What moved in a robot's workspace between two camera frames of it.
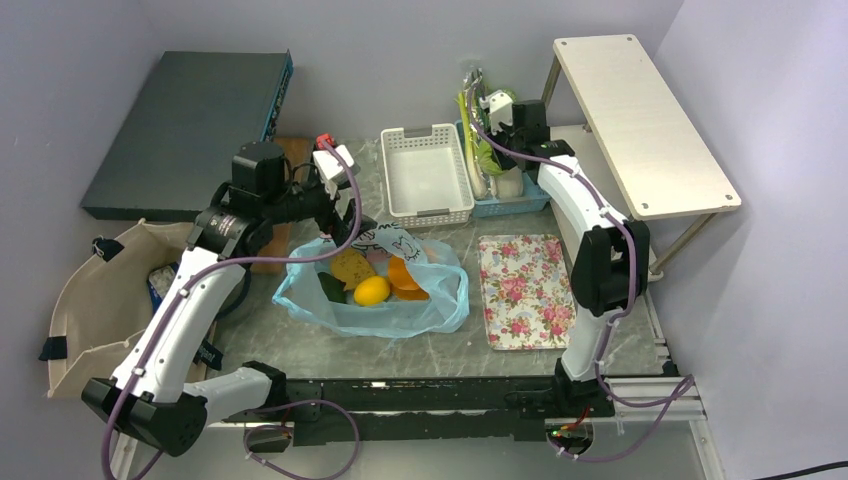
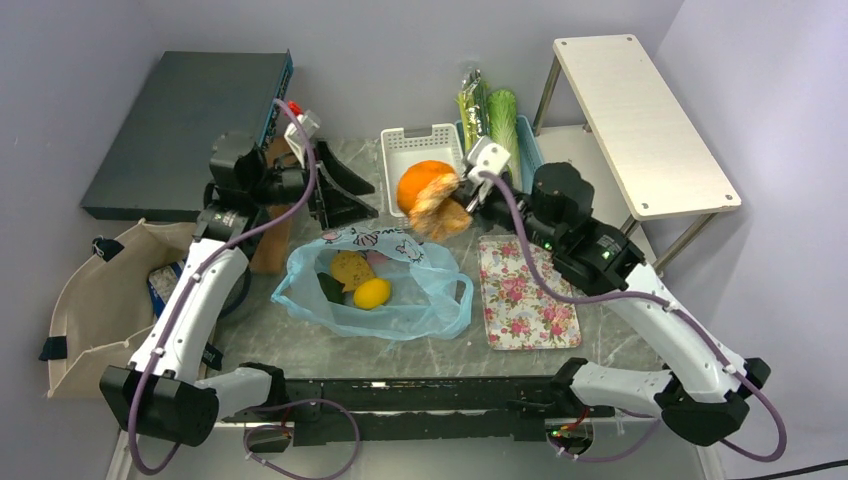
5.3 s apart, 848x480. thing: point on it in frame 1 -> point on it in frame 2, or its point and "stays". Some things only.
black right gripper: [505, 130] -> [482, 198]
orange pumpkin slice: [401, 283] -> [413, 175]
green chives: [479, 120] stays
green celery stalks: [474, 169] stays
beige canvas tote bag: [104, 311] stays
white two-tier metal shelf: [614, 119] stays
